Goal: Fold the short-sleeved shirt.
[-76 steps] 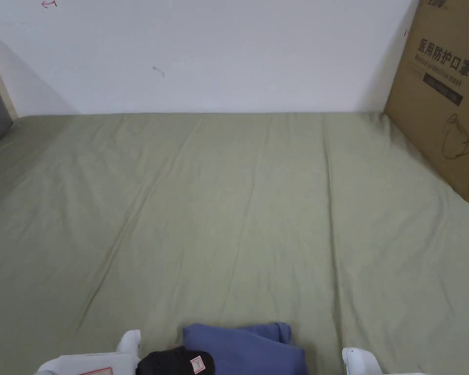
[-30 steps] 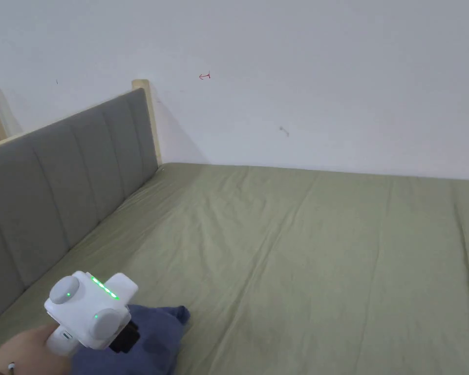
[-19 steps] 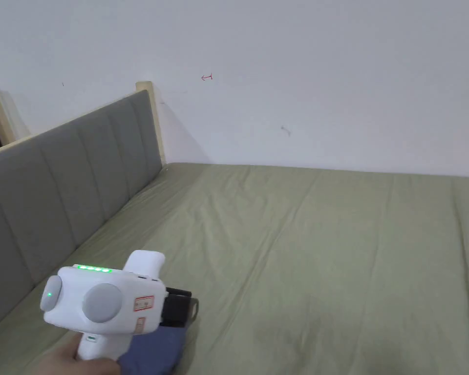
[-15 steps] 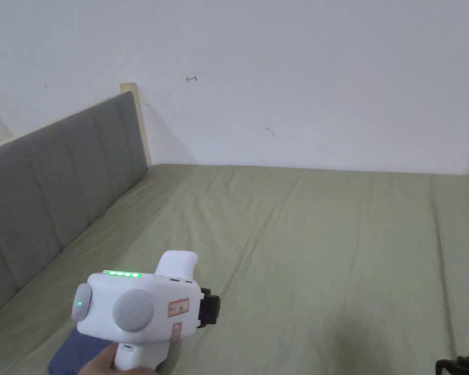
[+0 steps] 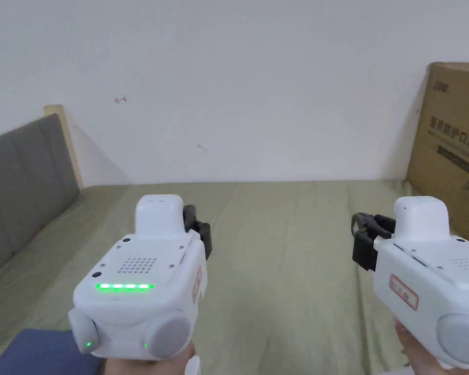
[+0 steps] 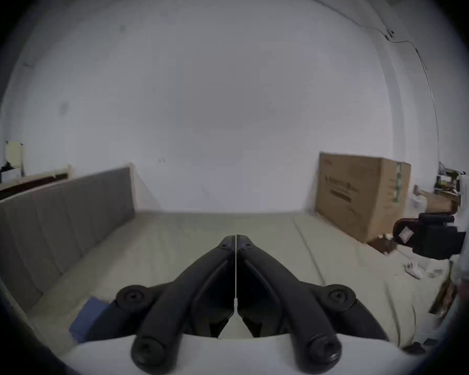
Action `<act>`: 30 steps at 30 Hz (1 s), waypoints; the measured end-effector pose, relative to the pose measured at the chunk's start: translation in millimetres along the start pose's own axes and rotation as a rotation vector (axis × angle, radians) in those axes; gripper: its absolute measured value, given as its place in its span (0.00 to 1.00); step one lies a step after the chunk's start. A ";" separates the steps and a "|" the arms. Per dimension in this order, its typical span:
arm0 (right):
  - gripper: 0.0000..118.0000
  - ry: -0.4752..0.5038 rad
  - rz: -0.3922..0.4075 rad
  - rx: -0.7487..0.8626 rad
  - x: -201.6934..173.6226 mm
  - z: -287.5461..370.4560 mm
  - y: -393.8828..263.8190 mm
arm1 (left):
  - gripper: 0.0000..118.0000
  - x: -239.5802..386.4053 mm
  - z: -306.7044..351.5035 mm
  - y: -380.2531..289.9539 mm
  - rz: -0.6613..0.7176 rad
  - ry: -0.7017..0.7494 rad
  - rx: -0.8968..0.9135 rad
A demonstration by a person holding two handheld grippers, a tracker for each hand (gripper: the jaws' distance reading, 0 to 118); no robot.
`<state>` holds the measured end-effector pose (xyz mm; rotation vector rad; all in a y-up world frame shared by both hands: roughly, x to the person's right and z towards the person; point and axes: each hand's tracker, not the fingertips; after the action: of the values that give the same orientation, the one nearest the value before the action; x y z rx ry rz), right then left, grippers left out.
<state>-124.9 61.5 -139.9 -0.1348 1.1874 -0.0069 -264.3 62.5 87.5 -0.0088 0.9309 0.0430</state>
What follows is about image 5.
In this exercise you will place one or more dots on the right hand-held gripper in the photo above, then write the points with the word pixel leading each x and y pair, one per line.
pixel 426 281

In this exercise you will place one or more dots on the bed with pale green sheet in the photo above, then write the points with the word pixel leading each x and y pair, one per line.
pixel 281 273

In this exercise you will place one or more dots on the person's left hand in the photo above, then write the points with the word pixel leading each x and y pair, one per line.
pixel 148 367

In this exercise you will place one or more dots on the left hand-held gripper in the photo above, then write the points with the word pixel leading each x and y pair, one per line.
pixel 140 289

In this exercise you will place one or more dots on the brown cardboard carton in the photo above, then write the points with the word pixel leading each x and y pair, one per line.
pixel 449 156

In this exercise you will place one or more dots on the grey padded headboard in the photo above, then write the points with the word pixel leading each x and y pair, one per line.
pixel 23 187

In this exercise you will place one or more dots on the person's right hand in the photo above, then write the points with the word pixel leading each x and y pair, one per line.
pixel 418 351

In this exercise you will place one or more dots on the dark blue garment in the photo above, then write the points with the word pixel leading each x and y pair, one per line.
pixel 39 351

